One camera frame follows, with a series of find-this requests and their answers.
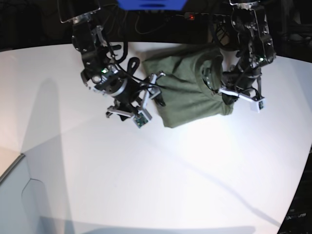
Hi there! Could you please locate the blue box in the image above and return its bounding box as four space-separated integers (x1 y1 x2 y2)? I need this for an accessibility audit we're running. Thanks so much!
117 0 187 11

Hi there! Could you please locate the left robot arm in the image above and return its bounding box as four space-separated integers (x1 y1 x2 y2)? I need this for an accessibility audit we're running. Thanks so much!
209 0 276 105

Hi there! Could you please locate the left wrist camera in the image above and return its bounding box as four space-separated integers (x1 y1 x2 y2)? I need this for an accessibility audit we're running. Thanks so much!
250 98 266 113

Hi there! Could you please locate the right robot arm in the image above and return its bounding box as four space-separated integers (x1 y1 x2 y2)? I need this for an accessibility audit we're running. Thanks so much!
58 0 165 121

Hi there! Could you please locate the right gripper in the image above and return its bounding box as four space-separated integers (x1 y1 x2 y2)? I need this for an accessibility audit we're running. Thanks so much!
106 71 166 118

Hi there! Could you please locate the black power strip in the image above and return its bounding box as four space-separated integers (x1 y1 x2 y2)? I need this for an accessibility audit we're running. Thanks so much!
183 12 229 23

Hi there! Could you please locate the green t-shirt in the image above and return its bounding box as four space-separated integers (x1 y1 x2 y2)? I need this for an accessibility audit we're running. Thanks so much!
143 47 234 128

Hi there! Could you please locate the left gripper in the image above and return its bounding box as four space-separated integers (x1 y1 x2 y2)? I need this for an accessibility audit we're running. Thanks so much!
219 73 263 102

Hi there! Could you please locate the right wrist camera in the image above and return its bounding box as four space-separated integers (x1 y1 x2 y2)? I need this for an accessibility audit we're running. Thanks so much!
133 109 152 128

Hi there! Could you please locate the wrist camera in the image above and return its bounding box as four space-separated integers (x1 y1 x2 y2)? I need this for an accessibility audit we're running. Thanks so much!
250 98 266 113
133 109 152 128

